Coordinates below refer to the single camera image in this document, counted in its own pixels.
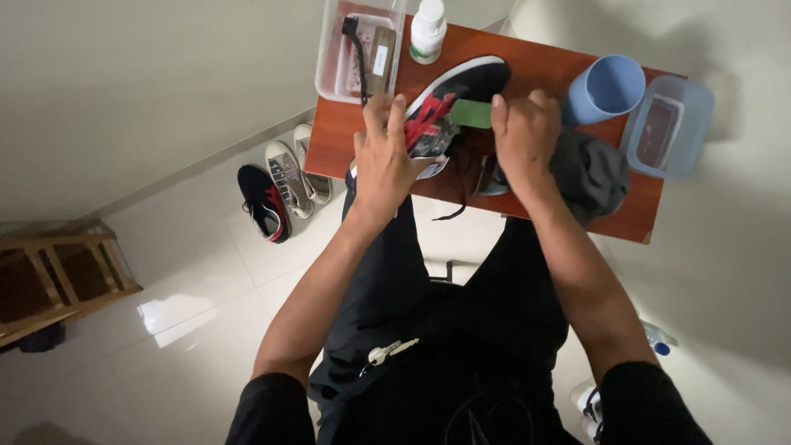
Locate bunch of keys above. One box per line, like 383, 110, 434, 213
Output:
360, 337, 421, 377

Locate black cleaning brush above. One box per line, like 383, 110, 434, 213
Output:
341, 16, 372, 107

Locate person's black shirt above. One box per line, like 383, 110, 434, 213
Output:
225, 361, 713, 445

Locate white bottle with green label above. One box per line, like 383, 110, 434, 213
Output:
408, 0, 448, 66

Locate green flat pad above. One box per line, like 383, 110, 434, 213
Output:
449, 98, 494, 130

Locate brown bar with white label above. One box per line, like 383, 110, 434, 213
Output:
365, 25, 398, 97

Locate white shoe with black strap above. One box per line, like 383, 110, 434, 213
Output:
570, 379, 605, 445

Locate blue tinted plastic container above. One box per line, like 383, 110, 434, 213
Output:
619, 75, 716, 180

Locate wooden stool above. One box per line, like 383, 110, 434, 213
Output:
0, 219, 145, 349

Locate black shoelace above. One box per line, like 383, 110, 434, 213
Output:
431, 147, 490, 222

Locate blue plastic cup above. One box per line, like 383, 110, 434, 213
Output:
560, 54, 647, 128

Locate dark cloth bundle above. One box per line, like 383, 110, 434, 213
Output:
0, 321, 66, 355

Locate person's black trousers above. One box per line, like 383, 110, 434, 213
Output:
307, 170, 571, 445

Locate person's right hand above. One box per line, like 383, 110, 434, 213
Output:
491, 89, 562, 196

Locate black sneaker with red laces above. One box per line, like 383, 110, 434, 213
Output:
349, 55, 513, 199

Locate clear bottle with blue cap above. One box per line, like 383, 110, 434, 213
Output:
639, 318, 679, 357

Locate person's left hand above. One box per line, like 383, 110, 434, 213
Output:
353, 93, 447, 211

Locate black and red sneaker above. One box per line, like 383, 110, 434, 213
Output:
236, 163, 293, 244

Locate white canvas shoe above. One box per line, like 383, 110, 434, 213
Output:
292, 124, 334, 205
264, 141, 315, 220

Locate clear plastic container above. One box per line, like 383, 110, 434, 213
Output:
313, 0, 408, 105

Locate dark grey cloth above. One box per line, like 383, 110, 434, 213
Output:
548, 126, 632, 227

